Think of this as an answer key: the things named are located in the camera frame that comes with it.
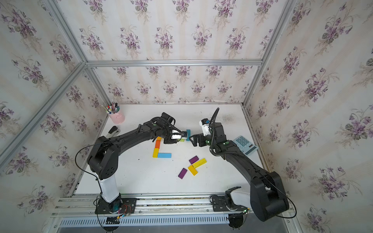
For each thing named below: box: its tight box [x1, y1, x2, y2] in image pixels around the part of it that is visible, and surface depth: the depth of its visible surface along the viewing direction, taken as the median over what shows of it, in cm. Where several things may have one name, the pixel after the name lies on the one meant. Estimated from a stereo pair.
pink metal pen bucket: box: [104, 107, 126, 125], surface depth 103 cm
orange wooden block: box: [154, 139, 161, 150], surface depth 98 cm
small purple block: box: [188, 155, 200, 165], surface depth 92 cm
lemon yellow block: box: [191, 158, 207, 169], surface depth 90 cm
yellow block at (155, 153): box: [152, 147, 159, 159], surface depth 95 cm
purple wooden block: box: [177, 164, 188, 180], surface depth 86 cm
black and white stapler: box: [105, 125, 121, 138], surface depth 100 cm
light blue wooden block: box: [157, 152, 172, 159], surface depth 92 cm
